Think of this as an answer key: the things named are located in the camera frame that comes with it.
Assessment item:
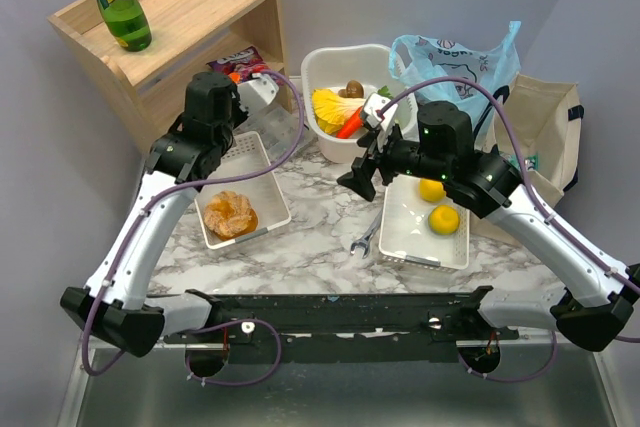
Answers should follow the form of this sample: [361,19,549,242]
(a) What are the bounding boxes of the large white plastic tub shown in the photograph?
[301,44,405,164]

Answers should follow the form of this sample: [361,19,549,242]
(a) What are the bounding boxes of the green snack packet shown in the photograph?
[506,154,539,171]

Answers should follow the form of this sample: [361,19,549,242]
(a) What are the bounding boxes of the wooden shelf unit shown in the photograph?
[49,0,288,153]

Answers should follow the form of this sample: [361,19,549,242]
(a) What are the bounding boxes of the light blue plastic grocery bag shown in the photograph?
[389,21,521,124]

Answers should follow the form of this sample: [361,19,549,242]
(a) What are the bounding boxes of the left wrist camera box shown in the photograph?
[237,73,279,115]

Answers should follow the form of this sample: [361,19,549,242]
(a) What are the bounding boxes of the red chili pepper toy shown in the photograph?
[335,86,392,139]

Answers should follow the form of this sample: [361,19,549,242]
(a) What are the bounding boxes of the green glass bottle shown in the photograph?
[96,0,152,52]

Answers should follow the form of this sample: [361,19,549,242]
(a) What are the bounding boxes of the green lime toy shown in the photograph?
[428,205,460,236]

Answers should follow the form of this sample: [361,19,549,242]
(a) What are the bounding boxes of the silver combination wrench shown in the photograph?
[350,210,383,258]

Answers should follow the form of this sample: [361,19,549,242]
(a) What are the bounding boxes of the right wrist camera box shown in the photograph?
[360,93,398,152]

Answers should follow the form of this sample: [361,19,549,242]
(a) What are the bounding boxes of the white perforated plastic basket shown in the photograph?
[378,175,469,271]

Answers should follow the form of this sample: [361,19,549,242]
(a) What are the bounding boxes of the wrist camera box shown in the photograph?
[360,93,398,152]
[237,73,279,115]

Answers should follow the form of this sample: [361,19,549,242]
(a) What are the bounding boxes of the clear plastic organizer box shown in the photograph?
[234,102,299,163]

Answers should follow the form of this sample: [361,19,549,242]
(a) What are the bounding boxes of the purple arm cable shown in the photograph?
[379,76,640,384]
[80,70,306,388]

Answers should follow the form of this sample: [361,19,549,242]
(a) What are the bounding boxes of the floral canvas tote bag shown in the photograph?
[470,74,584,246]

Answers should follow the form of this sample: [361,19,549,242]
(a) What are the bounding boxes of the yellow cabbage toy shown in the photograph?
[311,89,365,135]

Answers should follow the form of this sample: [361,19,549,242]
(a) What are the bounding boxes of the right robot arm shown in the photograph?
[338,101,639,352]

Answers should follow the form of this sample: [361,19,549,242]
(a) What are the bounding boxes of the pink candy bag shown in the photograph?
[207,46,268,84]

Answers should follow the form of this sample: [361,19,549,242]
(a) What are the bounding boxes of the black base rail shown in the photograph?
[165,287,519,364]

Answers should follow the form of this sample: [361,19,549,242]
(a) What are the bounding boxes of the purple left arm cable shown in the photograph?
[80,70,306,388]

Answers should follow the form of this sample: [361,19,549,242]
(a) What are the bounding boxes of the yellow lemon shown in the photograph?
[419,179,446,204]

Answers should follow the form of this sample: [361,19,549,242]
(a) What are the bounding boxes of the orange bread slice toy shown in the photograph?
[202,191,258,241]

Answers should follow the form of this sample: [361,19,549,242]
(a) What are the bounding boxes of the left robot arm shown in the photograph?
[60,72,245,357]

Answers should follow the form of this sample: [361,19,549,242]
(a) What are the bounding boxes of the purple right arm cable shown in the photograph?
[379,76,640,384]

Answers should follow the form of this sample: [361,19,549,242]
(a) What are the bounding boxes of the brown mushroom toy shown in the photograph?
[338,80,364,98]

